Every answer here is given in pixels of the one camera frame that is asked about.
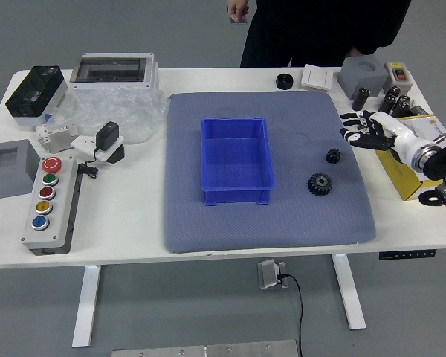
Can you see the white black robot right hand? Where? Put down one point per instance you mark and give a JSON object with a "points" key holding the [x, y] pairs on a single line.
{"points": [[394, 130]]}

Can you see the person's right hand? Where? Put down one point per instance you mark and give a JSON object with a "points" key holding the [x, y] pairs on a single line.
{"points": [[238, 8]]}

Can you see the person's left hand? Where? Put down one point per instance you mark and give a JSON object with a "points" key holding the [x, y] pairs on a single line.
{"points": [[353, 53]]}

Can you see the small black gear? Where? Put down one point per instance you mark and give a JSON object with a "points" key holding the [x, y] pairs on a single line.
{"points": [[333, 156]]}

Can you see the big black gear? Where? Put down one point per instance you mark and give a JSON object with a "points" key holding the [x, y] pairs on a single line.
{"points": [[320, 184]]}

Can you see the blue plastic box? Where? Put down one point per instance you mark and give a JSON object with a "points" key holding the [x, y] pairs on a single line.
{"points": [[238, 163]]}

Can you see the yellow white cardboard box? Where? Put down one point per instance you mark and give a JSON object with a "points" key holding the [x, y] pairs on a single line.
{"points": [[401, 178]]}

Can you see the clear-lid grey distribution box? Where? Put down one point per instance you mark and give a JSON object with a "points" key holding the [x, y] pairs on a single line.
{"points": [[111, 68]]}

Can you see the dark brown capacitor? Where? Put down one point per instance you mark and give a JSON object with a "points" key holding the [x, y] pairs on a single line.
{"points": [[402, 105], [392, 92], [387, 103], [361, 97]]}

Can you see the grey block with round recess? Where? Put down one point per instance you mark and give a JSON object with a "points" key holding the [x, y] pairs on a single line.
{"points": [[357, 80]]}

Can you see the small black flat part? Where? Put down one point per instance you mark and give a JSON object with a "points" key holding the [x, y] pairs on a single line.
{"points": [[418, 111]]}

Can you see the person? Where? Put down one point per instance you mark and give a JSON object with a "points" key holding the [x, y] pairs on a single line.
{"points": [[312, 29]]}

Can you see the black round knob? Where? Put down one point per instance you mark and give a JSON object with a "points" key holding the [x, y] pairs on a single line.
{"points": [[284, 81]]}

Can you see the black table control panel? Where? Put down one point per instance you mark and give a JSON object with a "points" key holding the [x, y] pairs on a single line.
{"points": [[409, 254]]}

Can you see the clear plastic bag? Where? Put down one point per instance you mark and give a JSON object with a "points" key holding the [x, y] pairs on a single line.
{"points": [[126, 108]]}

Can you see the white table leg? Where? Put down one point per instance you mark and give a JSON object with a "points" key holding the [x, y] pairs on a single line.
{"points": [[349, 294], [86, 305]]}

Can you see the black power adapter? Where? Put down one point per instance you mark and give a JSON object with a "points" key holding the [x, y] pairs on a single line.
{"points": [[108, 135]]}

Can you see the silver floor socket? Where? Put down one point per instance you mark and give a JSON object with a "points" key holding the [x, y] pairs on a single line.
{"points": [[268, 274]]}

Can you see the white socket plate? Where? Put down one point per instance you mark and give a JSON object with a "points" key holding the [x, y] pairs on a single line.
{"points": [[82, 143]]}

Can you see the small blue part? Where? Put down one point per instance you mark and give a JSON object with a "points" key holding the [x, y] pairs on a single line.
{"points": [[47, 118]]}

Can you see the grey-blue mat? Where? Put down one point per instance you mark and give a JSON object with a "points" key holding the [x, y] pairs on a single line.
{"points": [[193, 230]]}

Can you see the white circuit breaker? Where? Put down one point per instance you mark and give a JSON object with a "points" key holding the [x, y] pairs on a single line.
{"points": [[55, 140]]}

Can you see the five-button grey control station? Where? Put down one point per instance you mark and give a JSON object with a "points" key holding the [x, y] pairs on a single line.
{"points": [[55, 223]]}

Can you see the grey metal plate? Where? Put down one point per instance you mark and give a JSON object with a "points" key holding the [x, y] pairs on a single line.
{"points": [[208, 350]]}

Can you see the grey cube with square recess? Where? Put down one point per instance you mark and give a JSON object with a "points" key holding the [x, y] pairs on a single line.
{"points": [[7, 182]]}

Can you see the white wall switch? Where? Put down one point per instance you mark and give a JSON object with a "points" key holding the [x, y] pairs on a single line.
{"points": [[316, 77]]}

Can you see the grey two-button switch box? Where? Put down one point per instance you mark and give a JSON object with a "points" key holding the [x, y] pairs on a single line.
{"points": [[398, 76]]}

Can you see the black-lid grey enclosure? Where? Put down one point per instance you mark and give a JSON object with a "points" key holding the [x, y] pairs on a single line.
{"points": [[33, 93]]}

